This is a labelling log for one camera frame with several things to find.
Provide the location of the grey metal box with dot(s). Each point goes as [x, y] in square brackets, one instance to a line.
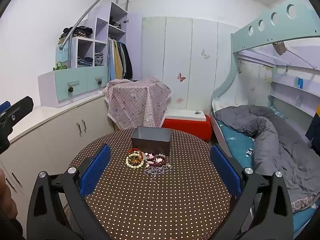
[152, 140]

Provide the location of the folded jeans stack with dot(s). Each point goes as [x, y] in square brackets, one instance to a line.
[85, 62]

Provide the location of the teal bunk bed frame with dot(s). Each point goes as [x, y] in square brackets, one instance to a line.
[270, 32]

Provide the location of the large teal drawer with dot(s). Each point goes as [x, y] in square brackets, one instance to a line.
[70, 87]

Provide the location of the faded pink butterfly sticker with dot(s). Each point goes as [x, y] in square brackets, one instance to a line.
[179, 100]

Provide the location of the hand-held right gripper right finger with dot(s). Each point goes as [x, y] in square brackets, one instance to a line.
[225, 171]

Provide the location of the dark folded clothes pile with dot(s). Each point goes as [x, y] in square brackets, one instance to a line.
[77, 32]

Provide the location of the pink checked bear cloth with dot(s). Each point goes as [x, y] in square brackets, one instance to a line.
[135, 102]

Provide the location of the brown polka dot tablecloth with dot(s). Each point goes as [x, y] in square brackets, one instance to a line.
[160, 205]

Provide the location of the dark clothes on shelf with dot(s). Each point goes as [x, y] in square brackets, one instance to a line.
[115, 23]

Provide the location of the dark hanging garment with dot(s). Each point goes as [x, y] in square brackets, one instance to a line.
[313, 132]

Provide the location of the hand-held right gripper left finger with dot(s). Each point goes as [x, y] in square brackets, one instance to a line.
[96, 171]

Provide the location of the white pillow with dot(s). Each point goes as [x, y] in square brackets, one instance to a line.
[225, 103]

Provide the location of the grey duvet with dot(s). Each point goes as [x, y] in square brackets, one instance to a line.
[280, 145]

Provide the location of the white wardrobe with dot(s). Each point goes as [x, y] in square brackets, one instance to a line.
[190, 62]

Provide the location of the blue object on shelf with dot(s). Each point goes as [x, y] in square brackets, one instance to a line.
[300, 83]

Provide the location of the beige hanging object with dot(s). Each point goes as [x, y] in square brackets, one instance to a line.
[279, 47]

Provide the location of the white cubby shelf unit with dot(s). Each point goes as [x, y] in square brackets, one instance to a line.
[101, 30]

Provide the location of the pale butterfly sticker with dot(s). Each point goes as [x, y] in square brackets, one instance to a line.
[205, 54]

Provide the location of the red butterfly sticker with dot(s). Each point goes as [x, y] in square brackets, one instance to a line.
[181, 77]

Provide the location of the pinecone drawer knob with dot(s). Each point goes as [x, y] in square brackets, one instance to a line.
[100, 82]
[70, 89]

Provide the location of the person's left hand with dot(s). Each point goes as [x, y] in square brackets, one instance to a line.
[7, 195]

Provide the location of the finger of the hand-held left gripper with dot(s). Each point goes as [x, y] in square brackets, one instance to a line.
[4, 107]
[21, 107]

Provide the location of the small teal drawer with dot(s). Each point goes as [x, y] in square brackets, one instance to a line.
[97, 78]

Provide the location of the grey metal handrail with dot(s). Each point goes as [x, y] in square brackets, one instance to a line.
[82, 20]

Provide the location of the beige low cabinet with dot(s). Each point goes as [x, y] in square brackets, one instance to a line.
[50, 135]

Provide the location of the red ottoman with white top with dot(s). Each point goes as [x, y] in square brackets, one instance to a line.
[187, 128]

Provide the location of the grey folded clothes stack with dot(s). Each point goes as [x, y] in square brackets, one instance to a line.
[99, 58]

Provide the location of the teal bed sheet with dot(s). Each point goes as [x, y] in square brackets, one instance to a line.
[237, 142]

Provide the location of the row of hanging clothes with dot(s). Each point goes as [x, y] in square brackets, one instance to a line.
[120, 60]

